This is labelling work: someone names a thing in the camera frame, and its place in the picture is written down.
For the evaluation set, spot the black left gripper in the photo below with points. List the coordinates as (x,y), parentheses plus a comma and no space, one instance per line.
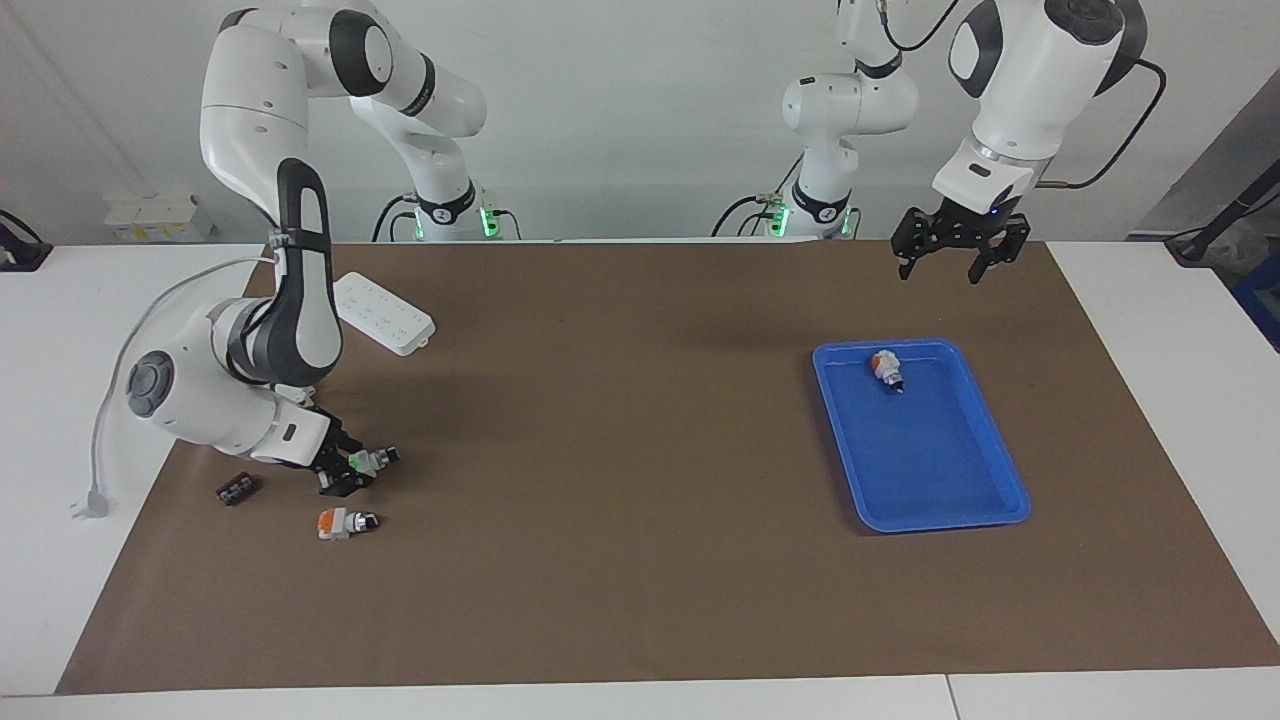
(975,225)

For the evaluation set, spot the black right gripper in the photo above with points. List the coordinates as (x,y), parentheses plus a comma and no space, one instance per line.
(335,450)

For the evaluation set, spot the green white rotary switch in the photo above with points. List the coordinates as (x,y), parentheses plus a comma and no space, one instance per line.
(380,460)

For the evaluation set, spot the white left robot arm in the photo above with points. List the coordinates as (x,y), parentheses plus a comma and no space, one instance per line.
(1030,70)

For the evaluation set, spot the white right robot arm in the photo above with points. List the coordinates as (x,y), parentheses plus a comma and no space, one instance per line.
(260,100)

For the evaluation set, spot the dark terminal block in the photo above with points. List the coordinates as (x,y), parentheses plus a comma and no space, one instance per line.
(237,489)

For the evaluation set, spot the white power strip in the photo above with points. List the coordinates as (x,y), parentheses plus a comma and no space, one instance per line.
(390,320)

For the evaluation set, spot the blue plastic tray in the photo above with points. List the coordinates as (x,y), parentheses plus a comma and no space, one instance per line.
(930,460)

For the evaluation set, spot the black pole stand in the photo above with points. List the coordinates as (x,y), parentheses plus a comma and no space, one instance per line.
(1190,250)

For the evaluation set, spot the brown paper mat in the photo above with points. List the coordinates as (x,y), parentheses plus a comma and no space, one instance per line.
(620,500)

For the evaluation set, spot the grey partition panel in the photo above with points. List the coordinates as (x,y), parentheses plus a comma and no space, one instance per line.
(1240,150)

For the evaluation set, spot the blue crate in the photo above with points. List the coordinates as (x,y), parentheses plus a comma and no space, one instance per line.
(1262,310)

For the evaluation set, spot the white cardboard box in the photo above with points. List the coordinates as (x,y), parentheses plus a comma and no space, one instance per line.
(150,220)

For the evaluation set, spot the orange white rotary switch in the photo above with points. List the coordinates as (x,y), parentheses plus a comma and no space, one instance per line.
(335,524)
(883,367)

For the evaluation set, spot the black clamp mount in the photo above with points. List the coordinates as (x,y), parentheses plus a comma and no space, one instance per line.
(20,255)

